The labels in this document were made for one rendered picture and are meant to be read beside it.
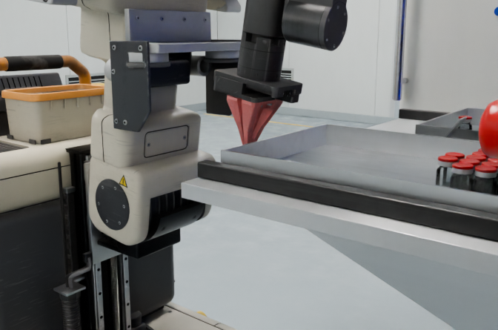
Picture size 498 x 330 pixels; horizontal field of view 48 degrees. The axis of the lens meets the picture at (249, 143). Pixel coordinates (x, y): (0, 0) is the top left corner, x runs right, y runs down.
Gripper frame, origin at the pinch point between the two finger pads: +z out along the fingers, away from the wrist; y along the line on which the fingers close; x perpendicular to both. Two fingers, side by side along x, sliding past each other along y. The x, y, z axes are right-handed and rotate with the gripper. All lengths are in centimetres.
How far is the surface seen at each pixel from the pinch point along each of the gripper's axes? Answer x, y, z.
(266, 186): -8.5, 9.3, 1.0
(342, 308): 122, -32, 98
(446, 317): -3.1, 30.6, 9.6
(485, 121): -20.3, 33.0, -14.8
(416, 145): 19.0, 16.0, -1.3
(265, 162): -6.5, 7.4, -1.0
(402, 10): 84, -17, -18
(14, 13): 245, -478, 50
